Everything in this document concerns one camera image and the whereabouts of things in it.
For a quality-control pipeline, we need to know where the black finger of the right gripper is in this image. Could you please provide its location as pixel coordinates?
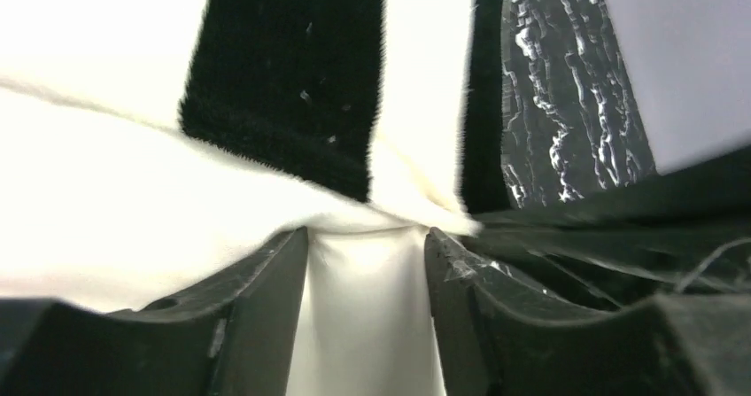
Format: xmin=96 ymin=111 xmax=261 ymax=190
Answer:
xmin=465 ymin=147 xmax=750 ymax=310

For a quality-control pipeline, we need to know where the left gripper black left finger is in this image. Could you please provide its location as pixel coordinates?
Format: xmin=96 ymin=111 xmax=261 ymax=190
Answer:
xmin=1 ymin=229 xmax=308 ymax=396

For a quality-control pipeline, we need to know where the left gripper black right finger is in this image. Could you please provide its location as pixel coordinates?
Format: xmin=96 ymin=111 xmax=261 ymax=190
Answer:
xmin=424 ymin=229 xmax=750 ymax=395

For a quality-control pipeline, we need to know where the white pillow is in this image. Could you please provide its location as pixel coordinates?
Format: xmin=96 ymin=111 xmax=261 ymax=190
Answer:
xmin=1 ymin=83 xmax=473 ymax=395

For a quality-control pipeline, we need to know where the black white striped pillowcase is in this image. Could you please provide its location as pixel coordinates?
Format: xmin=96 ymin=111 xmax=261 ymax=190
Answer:
xmin=1 ymin=0 xmax=511 ymax=234

